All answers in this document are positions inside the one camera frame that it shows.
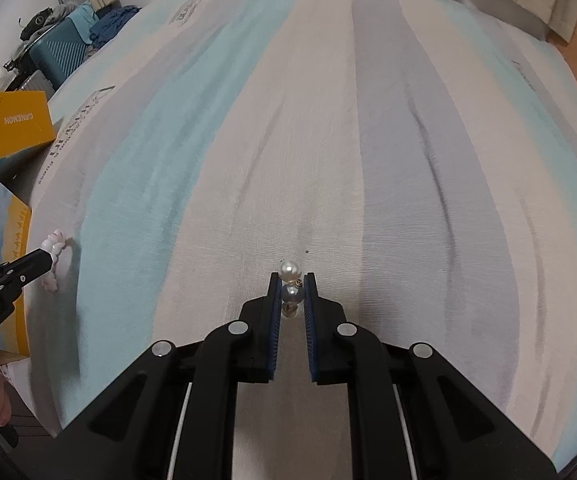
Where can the striped bed sheet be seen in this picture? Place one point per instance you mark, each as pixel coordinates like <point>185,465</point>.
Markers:
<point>318,135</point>

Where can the teal cloth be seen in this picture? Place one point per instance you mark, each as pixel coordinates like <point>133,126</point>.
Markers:
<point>84,20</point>

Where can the dark blue clothes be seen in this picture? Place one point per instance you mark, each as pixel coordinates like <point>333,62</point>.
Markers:
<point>113,25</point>

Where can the white pearl earring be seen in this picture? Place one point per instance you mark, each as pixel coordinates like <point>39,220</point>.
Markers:
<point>288,269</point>

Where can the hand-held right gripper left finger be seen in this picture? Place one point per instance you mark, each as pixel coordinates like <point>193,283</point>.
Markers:
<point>275,330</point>

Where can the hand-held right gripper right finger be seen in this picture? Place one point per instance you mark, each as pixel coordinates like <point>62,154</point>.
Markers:
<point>310,330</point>

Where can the yellow cardboard box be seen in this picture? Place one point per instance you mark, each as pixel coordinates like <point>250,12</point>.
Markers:
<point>13,125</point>

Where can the black bag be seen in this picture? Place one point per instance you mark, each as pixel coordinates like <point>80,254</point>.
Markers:
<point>37,25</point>

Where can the teal ribbed suitcase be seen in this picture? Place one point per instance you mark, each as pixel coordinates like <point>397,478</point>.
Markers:
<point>63,57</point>

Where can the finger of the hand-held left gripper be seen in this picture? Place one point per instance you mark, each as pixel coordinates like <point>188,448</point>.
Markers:
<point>33,266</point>

